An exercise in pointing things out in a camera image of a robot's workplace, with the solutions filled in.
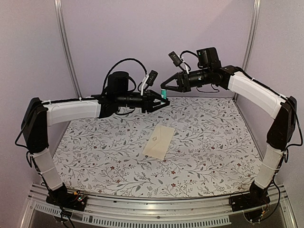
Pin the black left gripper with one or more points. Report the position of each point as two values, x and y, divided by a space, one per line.
147 104

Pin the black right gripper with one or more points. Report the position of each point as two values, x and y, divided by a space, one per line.
186 87

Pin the green white glue stick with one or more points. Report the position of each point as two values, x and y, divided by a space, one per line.
164 93

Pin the cream paper envelope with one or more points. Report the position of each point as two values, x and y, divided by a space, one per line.
158 143

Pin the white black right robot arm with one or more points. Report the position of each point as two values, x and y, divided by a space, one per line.
281 109

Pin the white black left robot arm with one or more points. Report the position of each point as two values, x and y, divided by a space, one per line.
42 116

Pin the floral patterned table mat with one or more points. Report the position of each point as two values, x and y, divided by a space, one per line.
211 152

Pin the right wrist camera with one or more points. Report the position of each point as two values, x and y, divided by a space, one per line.
179 62

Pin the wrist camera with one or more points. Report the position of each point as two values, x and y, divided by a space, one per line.
179 62
147 81

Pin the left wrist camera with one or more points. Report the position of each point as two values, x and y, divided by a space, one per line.
147 81

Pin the right aluminium frame post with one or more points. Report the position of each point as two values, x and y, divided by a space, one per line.
252 33

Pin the aluminium frame post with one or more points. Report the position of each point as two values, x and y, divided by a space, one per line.
66 48
252 33

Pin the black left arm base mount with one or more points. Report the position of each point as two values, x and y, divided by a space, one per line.
61 197

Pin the left aluminium frame post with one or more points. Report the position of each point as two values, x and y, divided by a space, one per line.
66 48

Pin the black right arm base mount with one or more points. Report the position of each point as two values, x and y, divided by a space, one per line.
256 202

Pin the front aluminium rail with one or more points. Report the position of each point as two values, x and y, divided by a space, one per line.
106 211

